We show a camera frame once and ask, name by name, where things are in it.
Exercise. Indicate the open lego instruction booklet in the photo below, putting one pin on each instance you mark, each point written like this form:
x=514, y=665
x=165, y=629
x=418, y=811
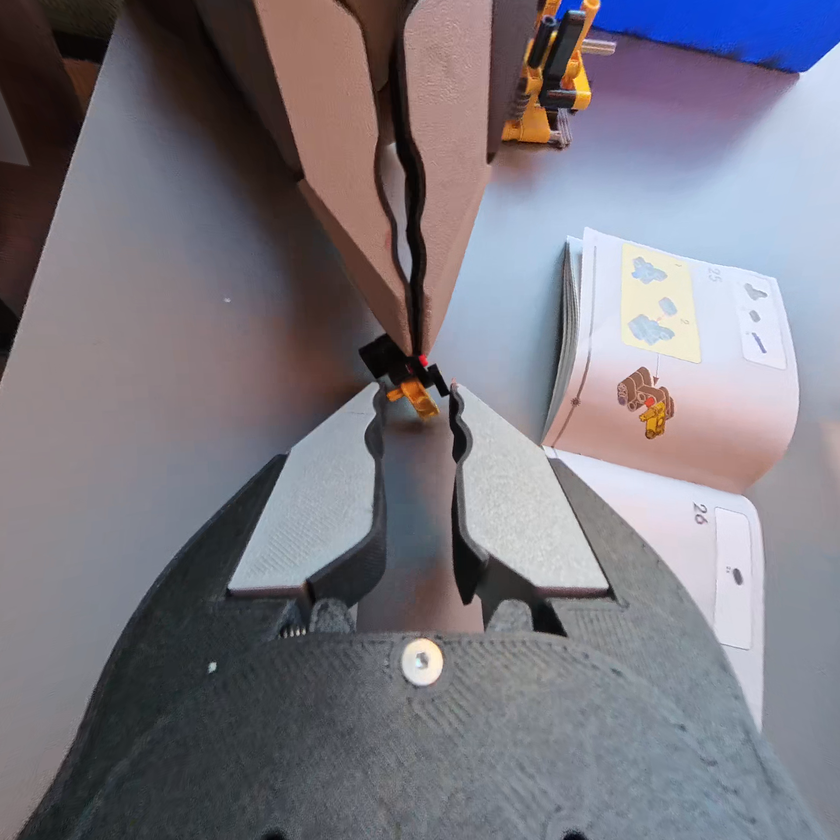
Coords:
x=689, y=407

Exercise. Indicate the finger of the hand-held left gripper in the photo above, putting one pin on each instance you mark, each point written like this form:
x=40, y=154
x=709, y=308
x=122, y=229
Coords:
x=328, y=118
x=453, y=131

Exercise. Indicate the blue box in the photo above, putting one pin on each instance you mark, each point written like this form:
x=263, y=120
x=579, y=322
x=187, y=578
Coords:
x=722, y=26

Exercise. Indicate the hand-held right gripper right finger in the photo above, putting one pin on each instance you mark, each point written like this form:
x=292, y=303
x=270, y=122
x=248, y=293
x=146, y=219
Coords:
x=525, y=512

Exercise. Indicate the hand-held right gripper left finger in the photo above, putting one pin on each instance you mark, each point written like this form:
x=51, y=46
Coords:
x=308, y=512

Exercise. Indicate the yellow lego vehicle model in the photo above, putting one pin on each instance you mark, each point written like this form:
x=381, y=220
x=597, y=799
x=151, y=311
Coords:
x=577, y=82

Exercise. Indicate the small black yellow lego assembly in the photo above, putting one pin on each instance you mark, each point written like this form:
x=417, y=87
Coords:
x=380, y=359

